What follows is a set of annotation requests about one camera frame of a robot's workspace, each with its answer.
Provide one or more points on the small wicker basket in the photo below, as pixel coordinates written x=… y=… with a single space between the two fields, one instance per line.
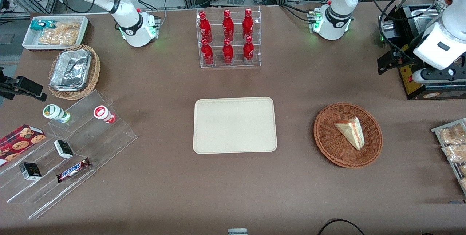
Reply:
x=95 y=67

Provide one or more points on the clear acrylic stepped shelf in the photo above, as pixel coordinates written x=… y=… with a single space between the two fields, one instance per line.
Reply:
x=105 y=140

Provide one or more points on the green lid yogurt cup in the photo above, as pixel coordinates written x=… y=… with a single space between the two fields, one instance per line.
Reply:
x=54 y=112

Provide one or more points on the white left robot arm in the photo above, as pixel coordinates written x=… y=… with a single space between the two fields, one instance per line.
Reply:
x=338 y=13

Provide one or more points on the steel warmer pan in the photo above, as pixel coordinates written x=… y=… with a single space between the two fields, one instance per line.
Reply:
x=426 y=22

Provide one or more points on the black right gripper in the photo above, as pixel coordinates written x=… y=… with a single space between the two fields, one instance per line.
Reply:
x=8 y=85

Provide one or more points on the small black box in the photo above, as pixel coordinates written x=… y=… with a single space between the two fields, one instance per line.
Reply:
x=30 y=171
x=63 y=148

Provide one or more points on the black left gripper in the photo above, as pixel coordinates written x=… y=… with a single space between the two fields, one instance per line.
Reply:
x=405 y=54

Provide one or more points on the black food warmer appliance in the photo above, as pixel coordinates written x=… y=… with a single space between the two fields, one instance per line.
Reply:
x=415 y=89

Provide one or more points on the large brown wicker basket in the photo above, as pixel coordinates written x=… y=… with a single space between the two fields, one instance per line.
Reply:
x=327 y=144

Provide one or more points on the Snickers chocolate bar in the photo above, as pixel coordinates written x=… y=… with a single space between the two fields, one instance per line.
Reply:
x=72 y=170

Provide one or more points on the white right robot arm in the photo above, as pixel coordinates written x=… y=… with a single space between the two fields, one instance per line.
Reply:
x=128 y=27

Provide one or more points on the clear acrylic bottle rack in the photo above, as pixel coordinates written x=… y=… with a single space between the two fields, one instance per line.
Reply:
x=236 y=31

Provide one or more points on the stack of foil trays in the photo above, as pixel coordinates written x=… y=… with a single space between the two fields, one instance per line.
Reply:
x=71 y=69

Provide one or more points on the red lid yogurt cup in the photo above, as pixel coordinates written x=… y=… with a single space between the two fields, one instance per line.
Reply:
x=102 y=113

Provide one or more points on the triangular sandwich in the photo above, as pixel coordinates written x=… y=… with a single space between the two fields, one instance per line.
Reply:
x=351 y=133

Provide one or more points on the red soda bottle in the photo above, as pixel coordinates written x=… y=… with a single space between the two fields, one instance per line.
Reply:
x=248 y=24
x=248 y=51
x=228 y=26
x=205 y=27
x=207 y=54
x=228 y=53

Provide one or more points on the beige plastic tray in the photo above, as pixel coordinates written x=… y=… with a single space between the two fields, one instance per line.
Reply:
x=235 y=126

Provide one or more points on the white rectangular bin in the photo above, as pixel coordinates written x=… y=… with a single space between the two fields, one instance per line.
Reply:
x=29 y=40

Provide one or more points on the clear bag of crackers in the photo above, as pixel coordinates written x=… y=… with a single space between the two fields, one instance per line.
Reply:
x=60 y=34

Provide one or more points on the teal snack packet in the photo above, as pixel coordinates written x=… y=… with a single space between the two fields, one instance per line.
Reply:
x=38 y=24

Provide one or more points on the red cookie box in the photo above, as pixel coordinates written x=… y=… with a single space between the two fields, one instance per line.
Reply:
x=20 y=142

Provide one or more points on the clear bag of snacks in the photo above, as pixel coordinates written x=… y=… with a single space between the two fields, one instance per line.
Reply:
x=451 y=134
x=463 y=170
x=455 y=153
x=463 y=184

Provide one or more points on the small grey device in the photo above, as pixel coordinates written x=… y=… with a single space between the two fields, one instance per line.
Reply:
x=237 y=231

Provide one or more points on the grey snack rack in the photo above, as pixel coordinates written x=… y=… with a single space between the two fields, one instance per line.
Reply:
x=455 y=169

